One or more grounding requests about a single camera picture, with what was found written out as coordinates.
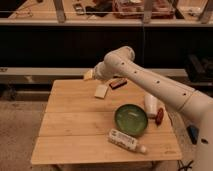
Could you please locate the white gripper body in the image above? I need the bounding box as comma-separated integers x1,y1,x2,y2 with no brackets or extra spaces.
83,62,109,81

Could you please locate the white sponge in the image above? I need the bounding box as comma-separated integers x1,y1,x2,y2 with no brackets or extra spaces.
94,84,108,99

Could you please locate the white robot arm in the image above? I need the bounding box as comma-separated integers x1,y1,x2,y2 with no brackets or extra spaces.
84,46,213,171

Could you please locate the brown chocolate bar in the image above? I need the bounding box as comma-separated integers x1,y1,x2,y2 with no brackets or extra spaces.
109,78,127,90

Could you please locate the wooden folding table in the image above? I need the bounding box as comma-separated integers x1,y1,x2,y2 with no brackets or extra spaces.
31,80,182,165

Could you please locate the green bowl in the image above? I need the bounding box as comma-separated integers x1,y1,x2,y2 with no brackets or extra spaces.
114,104,148,137

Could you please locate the white cup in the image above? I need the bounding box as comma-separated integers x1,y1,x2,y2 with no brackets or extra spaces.
144,93,158,118

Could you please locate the white plastic bottle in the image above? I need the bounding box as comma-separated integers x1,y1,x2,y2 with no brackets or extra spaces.
108,129,147,154

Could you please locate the black device on shelf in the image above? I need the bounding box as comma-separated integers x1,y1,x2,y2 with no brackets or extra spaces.
73,3,85,15

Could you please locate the red tray on shelf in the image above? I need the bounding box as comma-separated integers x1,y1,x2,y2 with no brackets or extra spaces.
112,0,175,19

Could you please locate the red small object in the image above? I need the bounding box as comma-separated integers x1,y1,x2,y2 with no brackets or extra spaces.
155,108,164,125

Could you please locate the black cable on floor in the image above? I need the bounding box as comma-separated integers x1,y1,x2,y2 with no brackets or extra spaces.
177,159,195,171

